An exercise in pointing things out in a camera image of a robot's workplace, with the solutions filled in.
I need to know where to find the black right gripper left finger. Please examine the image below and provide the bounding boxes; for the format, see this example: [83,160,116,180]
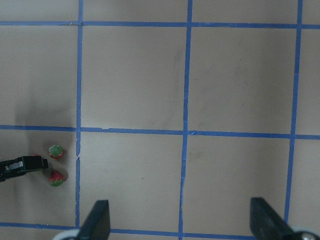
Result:
[77,200,111,240]

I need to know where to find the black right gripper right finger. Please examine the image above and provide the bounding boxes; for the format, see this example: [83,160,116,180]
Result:
[250,197,294,240]

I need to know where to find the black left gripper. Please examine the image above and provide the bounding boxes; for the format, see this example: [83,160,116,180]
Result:
[0,155,49,182]

